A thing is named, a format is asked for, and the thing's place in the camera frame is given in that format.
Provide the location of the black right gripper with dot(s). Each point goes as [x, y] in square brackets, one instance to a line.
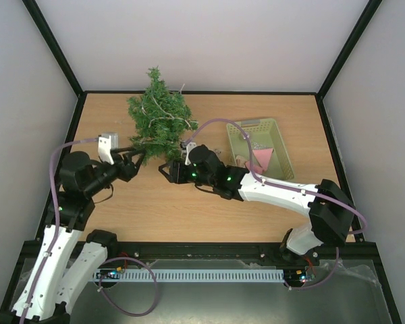
[175, 172]

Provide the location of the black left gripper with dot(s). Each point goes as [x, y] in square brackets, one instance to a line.
[128, 173]

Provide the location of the small green christmas tree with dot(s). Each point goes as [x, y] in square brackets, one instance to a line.
[153, 149]

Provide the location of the clear led string lights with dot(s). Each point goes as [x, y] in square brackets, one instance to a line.
[165, 115]

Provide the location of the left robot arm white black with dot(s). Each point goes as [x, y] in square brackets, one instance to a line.
[53, 288]

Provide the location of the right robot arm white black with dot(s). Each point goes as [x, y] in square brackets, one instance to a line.
[327, 209]

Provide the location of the pink paper ornament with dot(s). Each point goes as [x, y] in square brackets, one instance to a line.
[245, 162]

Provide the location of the pink triangular paper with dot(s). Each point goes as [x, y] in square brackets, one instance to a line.
[263, 157]

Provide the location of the green plastic basket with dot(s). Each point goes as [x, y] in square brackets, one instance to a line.
[261, 134]

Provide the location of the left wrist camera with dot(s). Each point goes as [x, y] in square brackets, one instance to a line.
[107, 141]

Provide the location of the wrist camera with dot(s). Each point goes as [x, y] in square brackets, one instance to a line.
[186, 148]
[107, 141]

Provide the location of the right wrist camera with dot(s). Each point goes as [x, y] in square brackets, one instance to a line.
[186, 148]

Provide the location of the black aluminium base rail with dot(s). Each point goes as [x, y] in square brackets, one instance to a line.
[265, 254]

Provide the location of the light blue cable duct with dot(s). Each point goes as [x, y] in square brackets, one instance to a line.
[193, 275]

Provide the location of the black enclosure frame post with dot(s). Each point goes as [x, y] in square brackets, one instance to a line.
[43, 27]

